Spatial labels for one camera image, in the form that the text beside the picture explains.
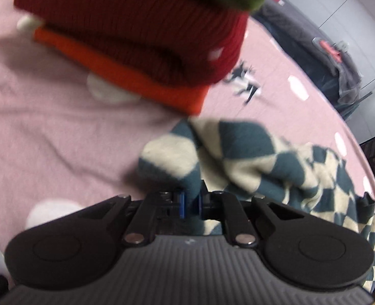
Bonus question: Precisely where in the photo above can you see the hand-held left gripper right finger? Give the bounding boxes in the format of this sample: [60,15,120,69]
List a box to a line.
[197,191,305,248]

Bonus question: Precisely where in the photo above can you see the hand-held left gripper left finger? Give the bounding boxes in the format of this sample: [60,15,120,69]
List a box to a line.
[82,191,186,246]

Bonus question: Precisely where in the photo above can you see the teal cream checkered sweater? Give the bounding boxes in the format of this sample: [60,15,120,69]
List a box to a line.
[138,118,375,296]

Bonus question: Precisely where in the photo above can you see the orange folded garment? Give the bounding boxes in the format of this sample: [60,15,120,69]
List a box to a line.
[33,27,210,116]

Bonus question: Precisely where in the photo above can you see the pink spotted bed sheet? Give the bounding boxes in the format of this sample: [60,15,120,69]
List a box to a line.
[0,0,375,261]

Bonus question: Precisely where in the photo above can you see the dark red knitted garment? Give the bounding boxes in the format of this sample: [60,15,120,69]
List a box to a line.
[14,0,250,87]

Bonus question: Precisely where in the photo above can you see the grey covered massage bed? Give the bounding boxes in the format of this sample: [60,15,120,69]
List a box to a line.
[253,0,365,115]

